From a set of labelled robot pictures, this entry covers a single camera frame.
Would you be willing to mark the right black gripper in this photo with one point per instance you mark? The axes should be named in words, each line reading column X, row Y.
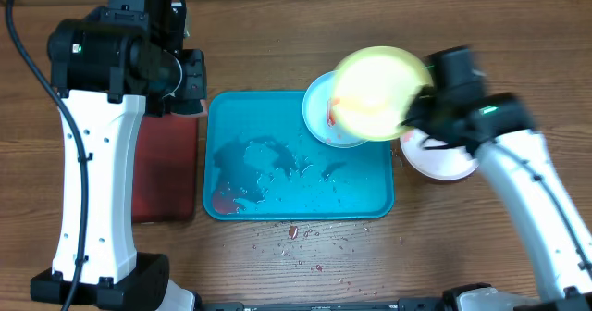
column 418, row 118

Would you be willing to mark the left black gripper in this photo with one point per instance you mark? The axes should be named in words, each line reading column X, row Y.
column 195, row 72

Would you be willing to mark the dark green sponge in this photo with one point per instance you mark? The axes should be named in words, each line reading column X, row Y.
column 190, row 108

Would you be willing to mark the white plate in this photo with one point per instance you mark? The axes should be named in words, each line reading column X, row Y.
column 442, row 164

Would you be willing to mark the yellow-green plate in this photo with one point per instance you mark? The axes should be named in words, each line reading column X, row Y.
column 373, row 90

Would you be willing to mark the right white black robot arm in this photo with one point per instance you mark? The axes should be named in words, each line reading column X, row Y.
column 500, row 134

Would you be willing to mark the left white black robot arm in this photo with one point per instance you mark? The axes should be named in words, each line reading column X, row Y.
column 122, row 62

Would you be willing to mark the black tray with red water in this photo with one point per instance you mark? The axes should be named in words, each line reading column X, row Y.
column 165, row 169

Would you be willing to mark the teal plastic serving tray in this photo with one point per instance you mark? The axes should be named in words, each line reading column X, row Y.
column 262, row 163

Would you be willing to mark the light blue plate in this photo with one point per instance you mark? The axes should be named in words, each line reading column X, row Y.
column 318, row 116

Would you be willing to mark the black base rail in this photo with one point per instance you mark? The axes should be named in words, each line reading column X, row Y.
column 403, row 304

